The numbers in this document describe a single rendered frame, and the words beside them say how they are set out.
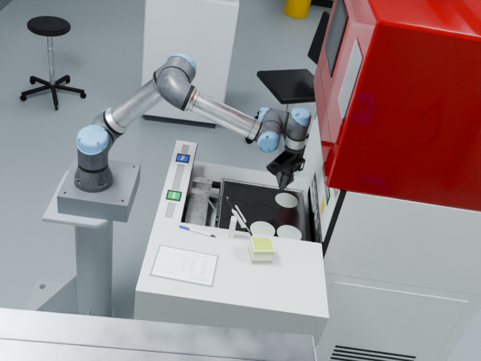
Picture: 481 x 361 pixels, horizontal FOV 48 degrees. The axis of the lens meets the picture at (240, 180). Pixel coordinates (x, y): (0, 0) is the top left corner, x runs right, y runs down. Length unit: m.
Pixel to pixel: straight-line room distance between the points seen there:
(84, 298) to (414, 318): 1.46
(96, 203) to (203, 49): 2.12
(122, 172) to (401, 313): 1.28
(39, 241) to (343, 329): 1.82
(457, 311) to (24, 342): 2.09
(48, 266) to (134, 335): 2.73
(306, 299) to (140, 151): 2.46
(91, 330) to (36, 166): 3.45
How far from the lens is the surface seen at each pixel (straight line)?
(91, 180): 2.20
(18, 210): 3.58
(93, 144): 2.11
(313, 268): 1.97
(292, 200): 2.34
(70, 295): 2.81
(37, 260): 3.25
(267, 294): 1.84
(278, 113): 2.05
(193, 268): 1.86
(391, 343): 2.53
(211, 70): 4.14
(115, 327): 0.50
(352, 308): 2.33
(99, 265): 2.51
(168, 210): 2.09
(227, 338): 0.50
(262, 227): 2.17
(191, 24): 4.01
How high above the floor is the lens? 2.31
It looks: 36 degrees down
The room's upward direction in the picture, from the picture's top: 11 degrees clockwise
